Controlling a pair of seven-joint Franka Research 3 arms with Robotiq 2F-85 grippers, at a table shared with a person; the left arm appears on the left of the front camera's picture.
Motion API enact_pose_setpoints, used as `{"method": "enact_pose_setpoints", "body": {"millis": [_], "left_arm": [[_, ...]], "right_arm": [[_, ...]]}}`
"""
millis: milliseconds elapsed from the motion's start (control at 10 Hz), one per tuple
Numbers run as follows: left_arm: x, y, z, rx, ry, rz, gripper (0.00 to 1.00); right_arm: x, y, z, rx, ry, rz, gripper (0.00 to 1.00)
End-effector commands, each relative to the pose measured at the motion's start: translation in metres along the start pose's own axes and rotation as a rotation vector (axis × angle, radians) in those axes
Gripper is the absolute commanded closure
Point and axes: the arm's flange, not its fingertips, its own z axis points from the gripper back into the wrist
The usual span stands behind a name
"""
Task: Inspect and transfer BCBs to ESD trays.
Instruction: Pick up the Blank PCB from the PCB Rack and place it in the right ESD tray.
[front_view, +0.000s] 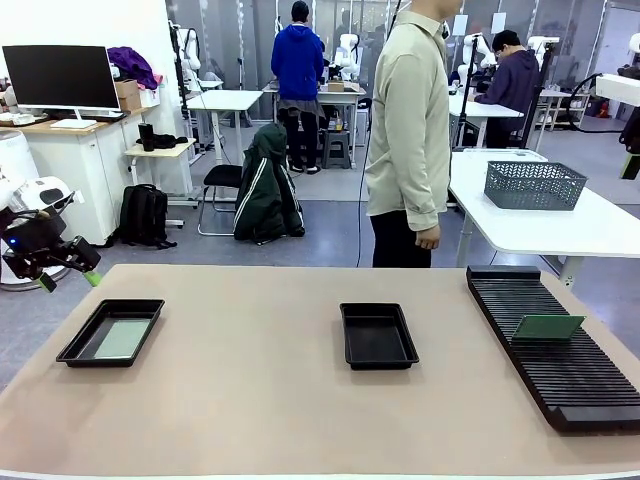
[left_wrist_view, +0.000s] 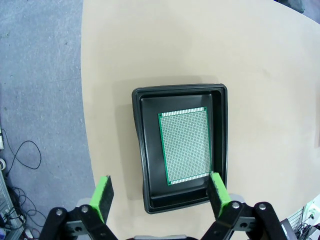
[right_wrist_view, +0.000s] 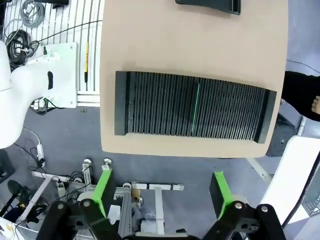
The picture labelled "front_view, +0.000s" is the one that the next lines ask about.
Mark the black ESD tray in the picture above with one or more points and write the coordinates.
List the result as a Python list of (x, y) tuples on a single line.
[(120, 312), (375, 340)]

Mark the person in beige shirt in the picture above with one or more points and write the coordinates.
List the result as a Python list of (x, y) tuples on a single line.
[(410, 100)]

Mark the brown cardboard box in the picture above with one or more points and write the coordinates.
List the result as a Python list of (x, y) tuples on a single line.
[(127, 95)]

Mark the white paper sign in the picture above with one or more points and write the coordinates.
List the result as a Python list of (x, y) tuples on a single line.
[(460, 25), (499, 22)]

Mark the light grey door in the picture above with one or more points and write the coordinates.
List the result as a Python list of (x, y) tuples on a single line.
[(617, 40)]

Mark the grey background workbench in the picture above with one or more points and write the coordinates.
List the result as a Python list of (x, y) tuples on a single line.
[(345, 97)]

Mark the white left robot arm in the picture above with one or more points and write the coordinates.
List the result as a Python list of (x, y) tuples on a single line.
[(35, 192)]

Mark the white rounded table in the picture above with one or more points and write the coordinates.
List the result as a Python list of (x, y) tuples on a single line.
[(550, 230)]

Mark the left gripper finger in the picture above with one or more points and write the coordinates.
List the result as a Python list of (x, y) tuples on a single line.
[(47, 282), (82, 255)]

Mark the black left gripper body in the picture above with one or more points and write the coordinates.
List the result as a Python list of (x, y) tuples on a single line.
[(32, 245)]

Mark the black computer monitor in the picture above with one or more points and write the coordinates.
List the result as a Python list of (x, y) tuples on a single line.
[(60, 75)]

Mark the person right hand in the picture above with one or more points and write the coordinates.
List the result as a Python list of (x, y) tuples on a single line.
[(429, 238)]

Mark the black bundled cloth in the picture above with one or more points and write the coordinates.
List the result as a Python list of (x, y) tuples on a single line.
[(167, 141)]

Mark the grey perforated basket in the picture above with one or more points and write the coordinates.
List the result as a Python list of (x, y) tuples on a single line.
[(535, 187)]

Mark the black backpack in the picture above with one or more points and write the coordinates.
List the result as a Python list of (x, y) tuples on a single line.
[(145, 215)]

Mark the white long background table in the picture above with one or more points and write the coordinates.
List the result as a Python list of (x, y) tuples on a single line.
[(480, 107)]

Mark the black slotted board rack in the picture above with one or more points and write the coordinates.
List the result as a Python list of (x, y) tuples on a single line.
[(575, 380)]

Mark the white background desk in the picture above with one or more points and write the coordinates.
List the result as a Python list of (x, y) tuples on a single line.
[(225, 98)]

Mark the black tumbler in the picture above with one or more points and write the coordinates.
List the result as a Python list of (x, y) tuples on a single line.
[(146, 137)]

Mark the green circuit board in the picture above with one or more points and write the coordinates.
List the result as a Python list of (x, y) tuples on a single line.
[(547, 328), (122, 340)]

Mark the grey plastic stool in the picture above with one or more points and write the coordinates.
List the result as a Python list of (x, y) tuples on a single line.
[(336, 147)]

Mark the person in blue hoodie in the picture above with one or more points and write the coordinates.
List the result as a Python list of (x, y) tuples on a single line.
[(297, 60)]

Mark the person right forearm beige sleeve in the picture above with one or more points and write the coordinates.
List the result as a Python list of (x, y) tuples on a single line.
[(425, 195)]

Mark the white storage box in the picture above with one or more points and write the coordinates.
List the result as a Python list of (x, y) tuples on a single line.
[(149, 97)]

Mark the black office chair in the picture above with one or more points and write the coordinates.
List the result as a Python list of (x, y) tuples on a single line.
[(222, 176)]

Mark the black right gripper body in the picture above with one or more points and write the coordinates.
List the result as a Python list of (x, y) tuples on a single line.
[(631, 127)]

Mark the dark green striped jacket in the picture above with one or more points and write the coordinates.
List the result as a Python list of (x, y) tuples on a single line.
[(265, 185)]

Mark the small white side table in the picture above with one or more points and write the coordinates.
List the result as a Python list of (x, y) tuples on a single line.
[(160, 150)]

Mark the purple cloth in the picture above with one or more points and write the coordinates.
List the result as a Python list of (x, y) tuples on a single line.
[(130, 62)]

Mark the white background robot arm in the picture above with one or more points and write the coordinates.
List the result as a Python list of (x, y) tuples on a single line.
[(542, 42), (347, 50), (482, 50), (190, 50)]

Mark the white computer tower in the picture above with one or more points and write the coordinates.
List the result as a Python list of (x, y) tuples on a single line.
[(362, 127)]

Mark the person in purple hoodie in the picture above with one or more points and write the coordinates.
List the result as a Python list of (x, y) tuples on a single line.
[(515, 80)]

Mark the small cardboard box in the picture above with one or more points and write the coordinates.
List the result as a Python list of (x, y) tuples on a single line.
[(336, 85)]

